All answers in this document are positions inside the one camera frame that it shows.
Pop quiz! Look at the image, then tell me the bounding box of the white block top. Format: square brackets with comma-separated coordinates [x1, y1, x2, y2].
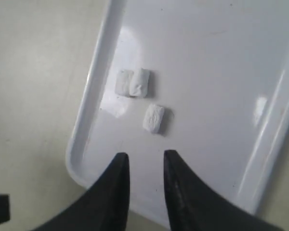
[115, 69, 134, 97]

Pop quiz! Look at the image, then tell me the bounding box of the white block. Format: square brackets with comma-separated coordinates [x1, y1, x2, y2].
[143, 103, 174, 136]
[129, 68, 155, 98]
[115, 69, 134, 97]

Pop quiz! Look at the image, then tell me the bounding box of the white plastic tray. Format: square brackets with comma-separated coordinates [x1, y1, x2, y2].
[66, 0, 289, 227]

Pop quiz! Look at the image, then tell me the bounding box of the white block bottom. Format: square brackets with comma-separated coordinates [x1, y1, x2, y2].
[143, 103, 174, 136]

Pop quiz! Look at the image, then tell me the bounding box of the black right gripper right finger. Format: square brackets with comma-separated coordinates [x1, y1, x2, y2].
[163, 150, 281, 231]

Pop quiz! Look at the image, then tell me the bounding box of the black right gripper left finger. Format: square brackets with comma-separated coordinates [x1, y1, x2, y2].
[36, 153, 130, 231]

